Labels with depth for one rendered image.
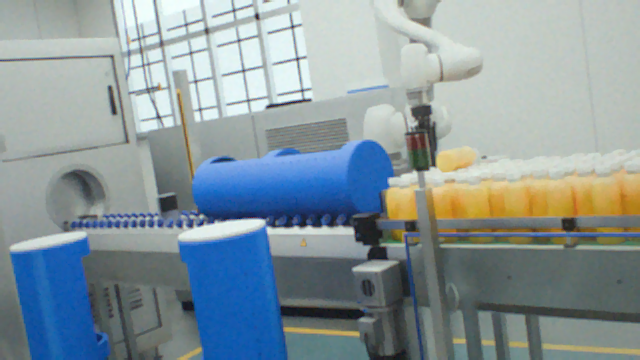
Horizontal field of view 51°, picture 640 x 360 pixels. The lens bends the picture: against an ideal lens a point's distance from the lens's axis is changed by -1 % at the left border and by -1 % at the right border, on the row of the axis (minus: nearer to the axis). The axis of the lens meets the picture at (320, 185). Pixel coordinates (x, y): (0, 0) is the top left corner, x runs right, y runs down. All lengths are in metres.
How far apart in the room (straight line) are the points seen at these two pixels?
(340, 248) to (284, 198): 0.30
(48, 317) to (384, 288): 1.26
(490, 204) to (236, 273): 0.79
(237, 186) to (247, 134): 1.96
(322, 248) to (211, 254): 0.57
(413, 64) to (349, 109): 1.86
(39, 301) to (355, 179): 1.23
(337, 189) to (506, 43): 2.93
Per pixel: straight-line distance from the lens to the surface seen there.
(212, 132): 4.91
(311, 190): 2.47
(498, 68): 5.12
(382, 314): 2.13
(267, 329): 2.15
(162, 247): 3.26
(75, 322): 2.69
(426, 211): 1.90
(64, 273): 2.65
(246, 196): 2.72
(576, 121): 4.99
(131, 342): 4.13
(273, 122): 4.54
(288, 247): 2.63
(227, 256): 2.06
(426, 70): 2.37
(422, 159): 1.87
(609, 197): 1.87
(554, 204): 1.92
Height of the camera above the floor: 1.33
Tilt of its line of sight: 6 degrees down
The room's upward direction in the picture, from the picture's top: 9 degrees counter-clockwise
